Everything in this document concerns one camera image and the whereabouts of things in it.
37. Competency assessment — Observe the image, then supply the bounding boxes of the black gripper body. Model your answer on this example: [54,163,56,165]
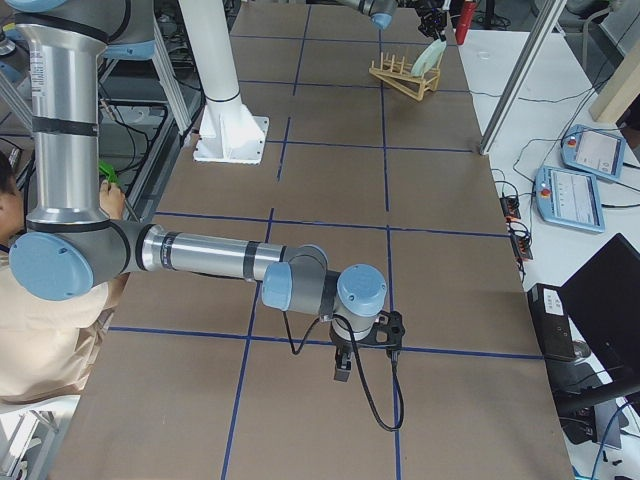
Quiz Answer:
[329,329,353,361]
[418,0,448,37]

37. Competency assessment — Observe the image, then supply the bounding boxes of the light green plate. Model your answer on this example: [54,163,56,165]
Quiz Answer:
[411,40,447,77]

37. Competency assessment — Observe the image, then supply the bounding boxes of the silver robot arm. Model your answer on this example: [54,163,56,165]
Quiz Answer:
[10,1,402,381]
[337,0,451,40]

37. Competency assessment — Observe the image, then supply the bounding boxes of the wooden plate rack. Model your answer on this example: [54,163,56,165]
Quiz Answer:
[368,52,442,102]

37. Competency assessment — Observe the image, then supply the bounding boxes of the red cylinder bottle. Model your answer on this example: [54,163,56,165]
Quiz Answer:
[455,0,477,45]

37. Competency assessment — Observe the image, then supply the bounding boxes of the upper teach pendant tablet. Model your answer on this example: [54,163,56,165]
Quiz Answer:
[561,124,627,182]

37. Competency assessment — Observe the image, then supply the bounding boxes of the teach pendant tablet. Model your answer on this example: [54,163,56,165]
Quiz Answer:
[534,166,605,233]
[561,124,627,182]

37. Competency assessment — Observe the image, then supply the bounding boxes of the wooden beam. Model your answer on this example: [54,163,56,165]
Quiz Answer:
[589,42,640,123]

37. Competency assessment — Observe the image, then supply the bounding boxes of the orange black usb hub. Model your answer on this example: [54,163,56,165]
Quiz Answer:
[500,195,521,221]

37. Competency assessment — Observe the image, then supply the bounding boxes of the black computer box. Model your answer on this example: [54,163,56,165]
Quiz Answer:
[527,283,592,362]

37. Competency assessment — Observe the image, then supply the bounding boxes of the lower teach pendant tablet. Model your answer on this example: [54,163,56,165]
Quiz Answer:
[534,166,605,233]

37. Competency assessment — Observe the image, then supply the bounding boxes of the black laptop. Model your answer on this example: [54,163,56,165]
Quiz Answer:
[560,233,639,377]

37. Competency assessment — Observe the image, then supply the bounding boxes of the green handheld tool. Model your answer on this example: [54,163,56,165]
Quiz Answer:
[98,160,119,185]

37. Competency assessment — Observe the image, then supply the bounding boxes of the person in beige shirt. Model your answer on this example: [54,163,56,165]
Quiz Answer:
[1,156,129,404]

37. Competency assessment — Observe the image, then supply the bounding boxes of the black camera cable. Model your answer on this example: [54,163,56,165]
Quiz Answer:
[282,309,405,432]

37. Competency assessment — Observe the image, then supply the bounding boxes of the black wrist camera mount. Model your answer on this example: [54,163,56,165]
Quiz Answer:
[357,311,406,352]

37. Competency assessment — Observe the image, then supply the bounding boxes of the aluminium frame post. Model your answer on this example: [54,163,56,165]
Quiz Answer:
[479,0,567,155]

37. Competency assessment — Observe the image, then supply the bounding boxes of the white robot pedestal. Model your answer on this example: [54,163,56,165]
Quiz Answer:
[179,0,269,165]

